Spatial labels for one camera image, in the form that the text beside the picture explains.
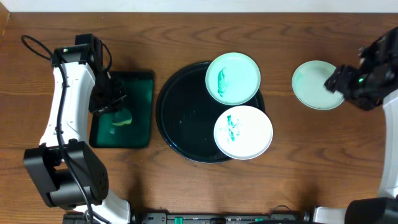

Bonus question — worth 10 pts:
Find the green plate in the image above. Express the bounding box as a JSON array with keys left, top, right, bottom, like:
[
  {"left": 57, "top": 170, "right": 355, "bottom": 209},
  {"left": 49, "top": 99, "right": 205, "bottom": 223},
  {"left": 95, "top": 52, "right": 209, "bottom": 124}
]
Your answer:
[
  {"left": 292, "top": 60, "right": 344, "bottom": 110},
  {"left": 205, "top": 52, "right": 261, "bottom": 106}
]

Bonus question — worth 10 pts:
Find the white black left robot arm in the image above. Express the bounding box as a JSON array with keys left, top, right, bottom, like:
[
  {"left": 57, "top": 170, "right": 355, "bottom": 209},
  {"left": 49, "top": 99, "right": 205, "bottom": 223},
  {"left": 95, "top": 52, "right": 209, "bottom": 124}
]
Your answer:
[{"left": 24, "top": 44, "right": 132, "bottom": 223}]

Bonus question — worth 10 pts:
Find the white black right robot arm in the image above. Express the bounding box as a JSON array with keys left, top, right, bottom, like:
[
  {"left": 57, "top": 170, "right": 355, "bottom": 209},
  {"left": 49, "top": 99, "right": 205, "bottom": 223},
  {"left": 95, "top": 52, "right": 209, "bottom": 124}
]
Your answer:
[{"left": 310, "top": 28, "right": 397, "bottom": 224}]

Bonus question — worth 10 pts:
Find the white plate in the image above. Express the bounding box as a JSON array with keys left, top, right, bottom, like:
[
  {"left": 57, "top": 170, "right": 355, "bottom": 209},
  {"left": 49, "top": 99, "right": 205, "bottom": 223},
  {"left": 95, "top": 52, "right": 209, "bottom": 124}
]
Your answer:
[{"left": 213, "top": 105, "right": 273, "bottom": 160}]

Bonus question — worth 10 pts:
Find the green sponge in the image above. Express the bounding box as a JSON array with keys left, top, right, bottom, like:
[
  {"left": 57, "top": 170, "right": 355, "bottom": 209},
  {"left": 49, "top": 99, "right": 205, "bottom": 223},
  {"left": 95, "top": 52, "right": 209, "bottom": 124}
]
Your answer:
[{"left": 112, "top": 108, "right": 132, "bottom": 126}]

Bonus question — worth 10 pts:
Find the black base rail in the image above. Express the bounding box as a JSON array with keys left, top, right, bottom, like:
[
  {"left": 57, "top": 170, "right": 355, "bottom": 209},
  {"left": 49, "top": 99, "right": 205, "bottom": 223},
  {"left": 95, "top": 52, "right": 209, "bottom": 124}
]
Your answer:
[{"left": 131, "top": 213, "right": 309, "bottom": 224}]

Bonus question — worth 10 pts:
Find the round black tray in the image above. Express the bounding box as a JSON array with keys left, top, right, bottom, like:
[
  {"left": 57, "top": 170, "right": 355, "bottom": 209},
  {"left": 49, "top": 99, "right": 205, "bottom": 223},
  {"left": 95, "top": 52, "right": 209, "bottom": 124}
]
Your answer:
[{"left": 155, "top": 62, "right": 266, "bottom": 164}]

